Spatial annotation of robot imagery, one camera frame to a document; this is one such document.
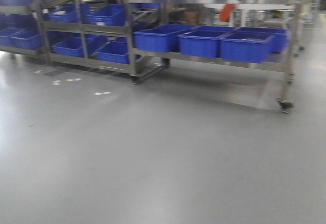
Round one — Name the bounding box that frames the steel rolling cart rack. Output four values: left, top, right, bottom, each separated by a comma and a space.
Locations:
126, 0, 314, 113

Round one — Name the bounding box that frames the blue bin on cart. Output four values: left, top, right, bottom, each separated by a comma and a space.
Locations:
220, 27, 289, 63
134, 24, 196, 52
178, 26, 236, 58

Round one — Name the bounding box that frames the steel rack with bins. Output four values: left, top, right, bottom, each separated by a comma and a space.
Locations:
1, 0, 170, 84

